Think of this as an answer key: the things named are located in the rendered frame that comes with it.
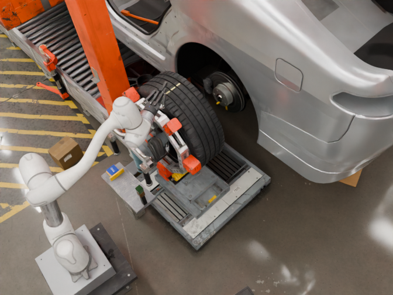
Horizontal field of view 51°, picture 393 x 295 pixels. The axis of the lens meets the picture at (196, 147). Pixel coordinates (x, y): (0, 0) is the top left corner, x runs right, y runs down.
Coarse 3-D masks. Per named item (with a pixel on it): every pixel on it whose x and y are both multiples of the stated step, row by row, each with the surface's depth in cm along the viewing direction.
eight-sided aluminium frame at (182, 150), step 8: (136, 104) 247; (144, 104) 248; (160, 112) 241; (160, 120) 237; (168, 120) 239; (168, 136) 239; (176, 136) 242; (176, 144) 241; (184, 144) 243; (184, 152) 244; (160, 160) 282; (168, 160) 282; (168, 168) 278; (176, 168) 267
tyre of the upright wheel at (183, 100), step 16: (160, 80) 251; (176, 80) 248; (144, 96) 253; (176, 96) 241; (192, 96) 242; (176, 112) 236; (192, 112) 239; (208, 112) 243; (192, 128) 239; (208, 128) 245; (192, 144) 242; (208, 144) 249; (176, 160) 283; (208, 160) 262
